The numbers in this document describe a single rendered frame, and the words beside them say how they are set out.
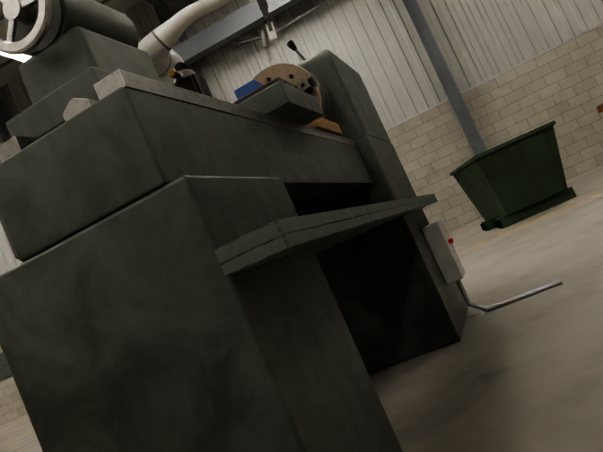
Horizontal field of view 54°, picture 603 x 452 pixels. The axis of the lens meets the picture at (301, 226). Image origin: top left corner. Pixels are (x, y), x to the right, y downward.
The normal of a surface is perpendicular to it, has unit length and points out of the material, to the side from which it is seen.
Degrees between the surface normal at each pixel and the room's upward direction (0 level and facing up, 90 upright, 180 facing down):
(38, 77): 90
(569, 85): 90
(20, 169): 90
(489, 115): 90
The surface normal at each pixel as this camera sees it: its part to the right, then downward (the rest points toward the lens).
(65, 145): -0.32, 0.07
